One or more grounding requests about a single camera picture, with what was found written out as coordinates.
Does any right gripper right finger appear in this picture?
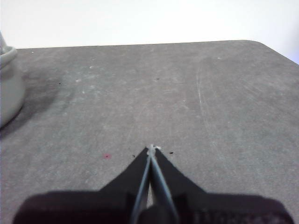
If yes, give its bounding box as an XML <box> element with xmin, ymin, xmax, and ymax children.
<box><xmin>151</xmin><ymin>147</ymin><xmax>295</xmax><ymax>224</ymax></box>

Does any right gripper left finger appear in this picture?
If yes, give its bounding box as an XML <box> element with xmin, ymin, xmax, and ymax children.
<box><xmin>13</xmin><ymin>146</ymin><xmax>152</xmax><ymax>224</ymax></box>

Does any pale green electric cooking pot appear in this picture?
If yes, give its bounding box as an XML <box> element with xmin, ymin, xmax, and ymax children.
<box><xmin>0</xmin><ymin>32</ymin><xmax>25</xmax><ymax>128</ymax></box>

